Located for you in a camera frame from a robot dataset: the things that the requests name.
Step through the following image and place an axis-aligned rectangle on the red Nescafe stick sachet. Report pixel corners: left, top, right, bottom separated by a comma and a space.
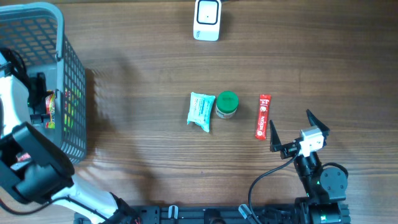
255, 95, 271, 140

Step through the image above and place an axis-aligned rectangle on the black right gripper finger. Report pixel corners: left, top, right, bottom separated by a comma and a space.
269, 120, 282, 152
306, 109, 330, 136

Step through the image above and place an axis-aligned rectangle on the black camera cable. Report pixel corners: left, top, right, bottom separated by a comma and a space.
248, 149, 301, 224

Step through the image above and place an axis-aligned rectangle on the green lid jar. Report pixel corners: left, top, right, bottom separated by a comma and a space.
215, 91, 239, 119

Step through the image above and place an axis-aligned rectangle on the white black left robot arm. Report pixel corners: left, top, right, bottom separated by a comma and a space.
1, 48, 141, 223

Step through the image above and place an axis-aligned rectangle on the colourful candy bag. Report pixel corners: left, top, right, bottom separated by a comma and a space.
45, 91, 56, 129

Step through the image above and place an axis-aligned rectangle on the black aluminium mounting rail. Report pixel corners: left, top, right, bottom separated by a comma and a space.
73, 203, 351, 224

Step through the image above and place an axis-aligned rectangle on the white barcode scanner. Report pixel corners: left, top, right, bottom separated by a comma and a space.
193, 0, 222, 42

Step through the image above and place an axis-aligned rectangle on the mint toilet wipes pack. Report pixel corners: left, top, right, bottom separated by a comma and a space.
187, 92, 216, 133

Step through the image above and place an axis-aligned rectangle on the grey plastic mesh basket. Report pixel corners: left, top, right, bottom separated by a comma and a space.
1, 2, 86, 164

